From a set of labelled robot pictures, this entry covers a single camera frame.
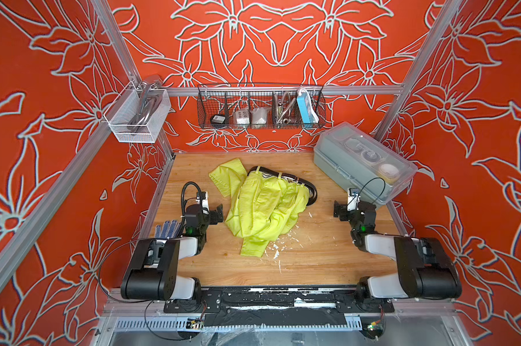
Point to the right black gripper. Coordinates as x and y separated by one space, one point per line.
341 210

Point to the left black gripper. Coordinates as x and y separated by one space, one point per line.
216 214

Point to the yellow-green trousers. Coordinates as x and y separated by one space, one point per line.
262 207

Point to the black belt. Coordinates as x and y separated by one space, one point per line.
290 178

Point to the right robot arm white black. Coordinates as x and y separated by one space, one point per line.
424 270

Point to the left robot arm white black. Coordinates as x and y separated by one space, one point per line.
152 273

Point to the blue dotted work glove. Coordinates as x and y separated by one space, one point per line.
168 230

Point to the grey plastic storage box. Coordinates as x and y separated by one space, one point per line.
353 159

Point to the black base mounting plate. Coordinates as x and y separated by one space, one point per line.
341 298

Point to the small black device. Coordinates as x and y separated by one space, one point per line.
218 121

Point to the white power adapter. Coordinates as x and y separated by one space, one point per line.
241 117

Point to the clear plastic cup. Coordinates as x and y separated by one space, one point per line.
259 117

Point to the metal tongs in basket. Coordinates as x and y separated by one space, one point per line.
284 106

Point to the metal utensils in bin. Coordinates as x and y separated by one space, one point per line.
148 103

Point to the black wire wall basket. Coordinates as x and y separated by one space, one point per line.
261 106

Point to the clear plastic wall bin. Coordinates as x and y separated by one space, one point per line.
125 108

